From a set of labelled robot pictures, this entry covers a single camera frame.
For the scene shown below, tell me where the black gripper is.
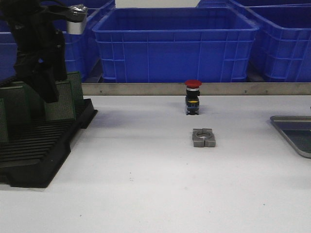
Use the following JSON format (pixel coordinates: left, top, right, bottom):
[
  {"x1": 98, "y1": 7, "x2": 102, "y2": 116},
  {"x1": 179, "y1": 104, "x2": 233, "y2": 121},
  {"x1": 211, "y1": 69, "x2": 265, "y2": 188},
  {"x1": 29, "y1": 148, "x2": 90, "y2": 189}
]
[{"x1": 0, "y1": 0, "x2": 70, "y2": 103}]

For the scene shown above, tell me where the green perforated board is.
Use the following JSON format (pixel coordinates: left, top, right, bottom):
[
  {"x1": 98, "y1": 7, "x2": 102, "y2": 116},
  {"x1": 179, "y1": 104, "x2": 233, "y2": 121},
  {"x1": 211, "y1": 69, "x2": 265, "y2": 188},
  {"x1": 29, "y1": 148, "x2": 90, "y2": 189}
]
[
  {"x1": 284, "y1": 130, "x2": 311, "y2": 158},
  {"x1": 44, "y1": 81, "x2": 76, "y2": 121}
]

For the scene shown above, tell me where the rear right green board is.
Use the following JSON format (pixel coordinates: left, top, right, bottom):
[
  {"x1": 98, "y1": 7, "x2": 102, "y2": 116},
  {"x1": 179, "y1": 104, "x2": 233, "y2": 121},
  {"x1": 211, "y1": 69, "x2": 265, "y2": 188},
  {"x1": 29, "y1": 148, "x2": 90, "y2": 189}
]
[{"x1": 67, "y1": 71, "x2": 85, "y2": 106}]

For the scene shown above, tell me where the dark green left board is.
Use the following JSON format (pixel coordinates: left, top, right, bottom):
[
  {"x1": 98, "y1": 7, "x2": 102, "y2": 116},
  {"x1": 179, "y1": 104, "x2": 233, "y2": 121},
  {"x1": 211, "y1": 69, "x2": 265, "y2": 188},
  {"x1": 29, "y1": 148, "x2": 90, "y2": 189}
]
[{"x1": 0, "y1": 85, "x2": 31, "y2": 134}]

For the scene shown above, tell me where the edge green board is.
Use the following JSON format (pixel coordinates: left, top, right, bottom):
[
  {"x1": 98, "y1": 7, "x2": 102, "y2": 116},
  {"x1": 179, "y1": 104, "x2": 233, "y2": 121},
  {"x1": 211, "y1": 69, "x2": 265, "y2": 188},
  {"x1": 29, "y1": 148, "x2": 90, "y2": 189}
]
[{"x1": 0, "y1": 99, "x2": 9, "y2": 144}]

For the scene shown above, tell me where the black slotted board rack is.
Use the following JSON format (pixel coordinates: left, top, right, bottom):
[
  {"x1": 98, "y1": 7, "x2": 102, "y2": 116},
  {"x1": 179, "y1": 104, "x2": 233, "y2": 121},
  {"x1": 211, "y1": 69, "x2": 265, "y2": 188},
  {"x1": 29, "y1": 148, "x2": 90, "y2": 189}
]
[{"x1": 0, "y1": 99, "x2": 97, "y2": 188}]

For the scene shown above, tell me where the silver metal tray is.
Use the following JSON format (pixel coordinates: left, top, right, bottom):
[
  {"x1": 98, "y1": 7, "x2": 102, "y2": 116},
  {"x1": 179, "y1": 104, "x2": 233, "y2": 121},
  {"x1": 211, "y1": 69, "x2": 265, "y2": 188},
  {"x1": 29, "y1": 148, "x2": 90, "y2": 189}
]
[{"x1": 269, "y1": 116, "x2": 311, "y2": 159}]

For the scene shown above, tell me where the left blue plastic bin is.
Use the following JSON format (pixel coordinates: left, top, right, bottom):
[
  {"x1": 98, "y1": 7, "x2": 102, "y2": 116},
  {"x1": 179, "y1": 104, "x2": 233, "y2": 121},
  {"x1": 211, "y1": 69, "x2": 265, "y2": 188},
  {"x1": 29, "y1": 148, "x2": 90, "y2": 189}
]
[{"x1": 0, "y1": 8, "x2": 103, "y2": 83}]

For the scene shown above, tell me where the blue plastic bin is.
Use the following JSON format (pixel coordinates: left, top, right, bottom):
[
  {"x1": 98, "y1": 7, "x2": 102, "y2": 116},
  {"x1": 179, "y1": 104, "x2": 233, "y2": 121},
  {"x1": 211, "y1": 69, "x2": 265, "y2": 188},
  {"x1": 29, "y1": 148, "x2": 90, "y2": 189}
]
[
  {"x1": 245, "y1": 5, "x2": 311, "y2": 83},
  {"x1": 0, "y1": 8, "x2": 103, "y2": 83},
  {"x1": 93, "y1": 8, "x2": 258, "y2": 83}
]

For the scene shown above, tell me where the centre blue plastic bin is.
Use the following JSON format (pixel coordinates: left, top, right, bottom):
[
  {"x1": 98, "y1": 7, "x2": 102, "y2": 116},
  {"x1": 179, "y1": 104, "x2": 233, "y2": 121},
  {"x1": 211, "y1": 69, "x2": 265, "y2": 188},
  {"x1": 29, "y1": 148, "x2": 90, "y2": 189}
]
[{"x1": 93, "y1": 8, "x2": 258, "y2": 83}]

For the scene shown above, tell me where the red emergency stop button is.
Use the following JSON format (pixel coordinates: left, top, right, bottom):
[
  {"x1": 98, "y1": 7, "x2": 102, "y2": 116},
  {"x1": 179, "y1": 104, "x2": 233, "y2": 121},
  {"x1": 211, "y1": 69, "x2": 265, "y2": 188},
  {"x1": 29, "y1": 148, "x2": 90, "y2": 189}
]
[{"x1": 185, "y1": 80, "x2": 202, "y2": 115}]

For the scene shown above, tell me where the grey clamp block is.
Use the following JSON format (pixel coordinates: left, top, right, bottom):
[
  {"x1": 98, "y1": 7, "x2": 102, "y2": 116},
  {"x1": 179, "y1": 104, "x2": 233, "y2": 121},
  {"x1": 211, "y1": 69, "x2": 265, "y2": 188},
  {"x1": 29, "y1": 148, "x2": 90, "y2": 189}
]
[{"x1": 192, "y1": 128, "x2": 216, "y2": 148}]

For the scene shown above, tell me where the far right blue bin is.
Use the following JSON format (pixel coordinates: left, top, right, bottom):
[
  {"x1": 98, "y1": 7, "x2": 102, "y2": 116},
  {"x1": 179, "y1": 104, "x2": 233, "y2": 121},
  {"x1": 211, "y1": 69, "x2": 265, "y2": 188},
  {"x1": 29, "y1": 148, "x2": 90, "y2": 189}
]
[{"x1": 196, "y1": 0, "x2": 311, "y2": 8}]

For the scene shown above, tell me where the right blue plastic bin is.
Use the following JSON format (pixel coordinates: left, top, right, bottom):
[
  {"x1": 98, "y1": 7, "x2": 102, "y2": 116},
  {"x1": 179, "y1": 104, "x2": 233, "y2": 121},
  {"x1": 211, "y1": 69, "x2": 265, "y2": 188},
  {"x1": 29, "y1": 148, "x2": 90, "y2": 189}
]
[{"x1": 245, "y1": 5, "x2": 311, "y2": 83}]

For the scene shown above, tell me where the metal rail strip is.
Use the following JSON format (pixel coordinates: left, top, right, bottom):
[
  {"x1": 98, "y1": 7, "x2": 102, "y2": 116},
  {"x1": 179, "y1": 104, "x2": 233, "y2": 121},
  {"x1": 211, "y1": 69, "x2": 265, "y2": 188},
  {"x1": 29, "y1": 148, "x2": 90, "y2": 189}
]
[{"x1": 82, "y1": 83, "x2": 311, "y2": 96}]

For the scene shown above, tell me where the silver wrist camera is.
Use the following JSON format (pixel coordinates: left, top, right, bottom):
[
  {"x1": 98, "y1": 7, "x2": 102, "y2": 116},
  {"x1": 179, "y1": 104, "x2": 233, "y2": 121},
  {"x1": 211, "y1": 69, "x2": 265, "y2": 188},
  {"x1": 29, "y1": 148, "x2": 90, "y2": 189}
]
[{"x1": 67, "y1": 4, "x2": 88, "y2": 35}]

